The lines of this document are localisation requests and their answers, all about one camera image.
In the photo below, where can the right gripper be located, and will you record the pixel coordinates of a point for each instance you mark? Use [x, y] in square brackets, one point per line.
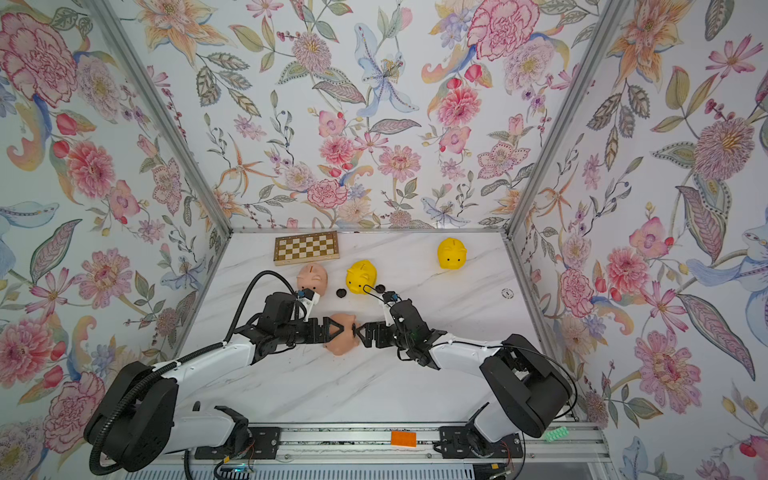
[382, 328]

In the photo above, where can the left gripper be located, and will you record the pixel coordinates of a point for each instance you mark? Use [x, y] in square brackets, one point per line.
[323, 335]

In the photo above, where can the pink piggy bank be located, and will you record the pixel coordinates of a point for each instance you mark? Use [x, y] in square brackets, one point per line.
[314, 277]
[346, 341]

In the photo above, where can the yellow piggy bank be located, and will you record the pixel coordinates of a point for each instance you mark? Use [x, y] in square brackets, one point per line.
[451, 254]
[361, 277]

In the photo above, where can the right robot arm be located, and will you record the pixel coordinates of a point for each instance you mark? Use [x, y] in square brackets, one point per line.
[529, 389]

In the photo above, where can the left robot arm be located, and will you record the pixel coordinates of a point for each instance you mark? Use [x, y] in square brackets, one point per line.
[150, 411]

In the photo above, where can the wooden chessboard box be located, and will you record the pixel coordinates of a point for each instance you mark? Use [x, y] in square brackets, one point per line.
[306, 248]

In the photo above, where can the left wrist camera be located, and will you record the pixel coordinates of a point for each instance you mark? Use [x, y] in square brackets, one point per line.
[308, 299]

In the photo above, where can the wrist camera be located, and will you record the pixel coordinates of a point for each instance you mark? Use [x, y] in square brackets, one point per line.
[388, 300]
[308, 299]

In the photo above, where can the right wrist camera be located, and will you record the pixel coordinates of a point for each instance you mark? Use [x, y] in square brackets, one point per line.
[388, 300]

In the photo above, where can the orange tag on rail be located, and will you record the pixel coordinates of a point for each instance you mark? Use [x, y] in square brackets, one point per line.
[405, 439]

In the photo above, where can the green connector on rail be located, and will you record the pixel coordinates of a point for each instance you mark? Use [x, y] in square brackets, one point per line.
[556, 434]

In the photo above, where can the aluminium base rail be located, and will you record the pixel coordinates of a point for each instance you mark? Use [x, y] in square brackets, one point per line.
[357, 443]

